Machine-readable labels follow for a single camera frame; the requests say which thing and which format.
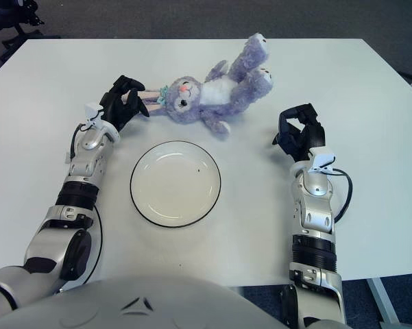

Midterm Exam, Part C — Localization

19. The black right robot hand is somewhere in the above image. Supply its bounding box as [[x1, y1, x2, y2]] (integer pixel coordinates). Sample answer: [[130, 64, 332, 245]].
[[272, 102, 326, 164]]

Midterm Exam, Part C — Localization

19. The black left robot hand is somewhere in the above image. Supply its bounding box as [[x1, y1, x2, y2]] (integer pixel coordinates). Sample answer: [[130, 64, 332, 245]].
[[99, 75, 151, 132]]

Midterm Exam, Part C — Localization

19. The purple plush bunny doll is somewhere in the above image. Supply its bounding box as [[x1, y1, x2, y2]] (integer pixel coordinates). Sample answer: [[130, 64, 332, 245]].
[[121, 32, 274, 141]]

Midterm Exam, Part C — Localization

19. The white plate with black rim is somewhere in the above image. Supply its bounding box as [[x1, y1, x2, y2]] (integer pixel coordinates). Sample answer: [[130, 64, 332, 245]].
[[130, 139, 223, 229]]

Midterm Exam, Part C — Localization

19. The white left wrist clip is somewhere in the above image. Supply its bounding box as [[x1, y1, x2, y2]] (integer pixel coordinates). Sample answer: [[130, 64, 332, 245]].
[[84, 101, 104, 126]]

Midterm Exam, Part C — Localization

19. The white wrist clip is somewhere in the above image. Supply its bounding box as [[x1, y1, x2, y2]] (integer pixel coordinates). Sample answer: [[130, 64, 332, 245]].
[[84, 101, 104, 126], [310, 154, 336, 169]]

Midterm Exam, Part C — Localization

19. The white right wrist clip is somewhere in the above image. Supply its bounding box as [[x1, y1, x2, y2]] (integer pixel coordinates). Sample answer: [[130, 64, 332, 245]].
[[310, 154, 336, 169]]

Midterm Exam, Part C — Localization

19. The black office chair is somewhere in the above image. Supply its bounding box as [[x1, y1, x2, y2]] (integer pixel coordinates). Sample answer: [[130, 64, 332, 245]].
[[0, 0, 61, 62]]

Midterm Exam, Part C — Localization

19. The grey table leg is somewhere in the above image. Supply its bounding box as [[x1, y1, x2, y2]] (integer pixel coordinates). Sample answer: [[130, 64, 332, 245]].
[[366, 273, 407, 325]]

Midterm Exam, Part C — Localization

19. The grey robot torso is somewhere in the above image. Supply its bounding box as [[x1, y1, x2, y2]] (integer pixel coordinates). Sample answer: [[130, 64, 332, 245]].
[[0, 275, 292, 329]]

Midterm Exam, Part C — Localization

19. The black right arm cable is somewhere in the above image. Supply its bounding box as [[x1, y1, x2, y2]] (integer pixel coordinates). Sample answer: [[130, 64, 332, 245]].
[[330, 167, 353, 223]]

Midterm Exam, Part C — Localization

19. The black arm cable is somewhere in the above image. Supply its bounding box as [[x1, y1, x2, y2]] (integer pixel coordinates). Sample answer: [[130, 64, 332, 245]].
[[60, 123, 104, 292], [330, 167, 353, 223]]

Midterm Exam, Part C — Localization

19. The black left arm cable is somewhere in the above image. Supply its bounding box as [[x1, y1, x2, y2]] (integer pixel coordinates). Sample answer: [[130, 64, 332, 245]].
[[60, 123, 104, 292]]

